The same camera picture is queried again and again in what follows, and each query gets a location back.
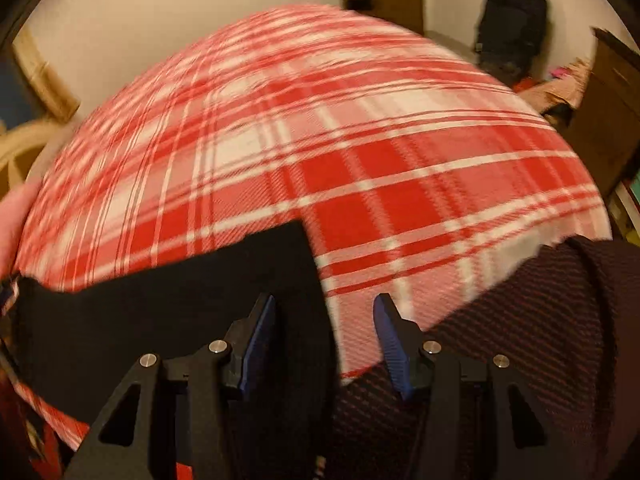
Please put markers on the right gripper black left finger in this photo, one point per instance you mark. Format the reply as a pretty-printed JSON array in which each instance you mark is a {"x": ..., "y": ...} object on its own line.
[{"x": 136, "y": 435}]

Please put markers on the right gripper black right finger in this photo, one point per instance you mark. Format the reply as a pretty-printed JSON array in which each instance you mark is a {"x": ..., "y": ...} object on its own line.
[{"x": 478, "y": 419}]

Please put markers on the black pants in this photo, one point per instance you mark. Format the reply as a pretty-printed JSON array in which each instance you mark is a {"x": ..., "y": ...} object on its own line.
[{"x": 72, "y": 349}]

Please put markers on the dark red knitted garment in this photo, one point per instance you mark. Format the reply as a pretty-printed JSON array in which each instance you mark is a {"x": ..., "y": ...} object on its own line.
[{"x": 568, "y": 321}]

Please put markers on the red plaid bed sheet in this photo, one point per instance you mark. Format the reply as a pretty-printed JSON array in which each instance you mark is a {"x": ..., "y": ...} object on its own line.
[{"x": 413, "y": 170}]

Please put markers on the pink folded quilt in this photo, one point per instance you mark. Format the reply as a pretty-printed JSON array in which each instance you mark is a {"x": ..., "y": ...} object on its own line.
[{"x": 14, "y": 209}]

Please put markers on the cream wooden headboard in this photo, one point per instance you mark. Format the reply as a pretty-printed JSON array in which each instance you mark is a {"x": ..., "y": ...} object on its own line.
[{"x": 20, "y": 148}]

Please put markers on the dark wooden cabinet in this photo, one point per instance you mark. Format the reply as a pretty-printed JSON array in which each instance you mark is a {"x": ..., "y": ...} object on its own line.
[{"x": 604, "y": 130}]

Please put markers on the beige floral right curtain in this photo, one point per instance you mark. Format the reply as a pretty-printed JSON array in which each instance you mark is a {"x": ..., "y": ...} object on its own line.
[{"x": 56, "y": 97}]

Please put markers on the dark window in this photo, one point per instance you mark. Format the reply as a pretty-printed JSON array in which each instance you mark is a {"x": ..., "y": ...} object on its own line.
[{"x": 17, "y": 103}]

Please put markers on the pink patterned cloth pile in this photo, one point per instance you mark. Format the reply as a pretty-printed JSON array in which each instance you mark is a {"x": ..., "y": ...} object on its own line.
[{"x": 567, "y": 88}]

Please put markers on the black backpack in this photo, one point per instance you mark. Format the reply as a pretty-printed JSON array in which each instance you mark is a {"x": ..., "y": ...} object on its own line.
[{"x": 509, "y": 36}]

